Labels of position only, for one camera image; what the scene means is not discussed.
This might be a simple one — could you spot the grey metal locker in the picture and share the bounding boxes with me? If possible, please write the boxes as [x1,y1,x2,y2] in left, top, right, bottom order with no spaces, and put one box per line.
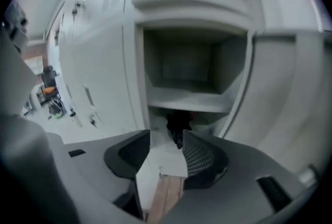
[122,0,332,177]

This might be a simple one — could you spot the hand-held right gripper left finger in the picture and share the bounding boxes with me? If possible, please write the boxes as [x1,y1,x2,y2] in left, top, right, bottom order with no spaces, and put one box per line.
[63,129,151,220]

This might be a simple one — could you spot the grey metal cabinet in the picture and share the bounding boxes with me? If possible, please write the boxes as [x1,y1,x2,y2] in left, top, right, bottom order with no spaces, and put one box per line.
[46,0,146,141]

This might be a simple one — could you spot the black and green bag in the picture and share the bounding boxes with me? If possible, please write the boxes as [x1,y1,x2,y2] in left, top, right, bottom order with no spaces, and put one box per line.
[48,100,64,119]

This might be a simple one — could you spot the black umbrella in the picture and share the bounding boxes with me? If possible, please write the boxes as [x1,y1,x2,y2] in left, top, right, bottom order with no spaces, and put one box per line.
[165,110,200,150]

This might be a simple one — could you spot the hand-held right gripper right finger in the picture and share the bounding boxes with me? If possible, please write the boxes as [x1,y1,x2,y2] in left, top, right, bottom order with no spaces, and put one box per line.
[164,129,320,224]

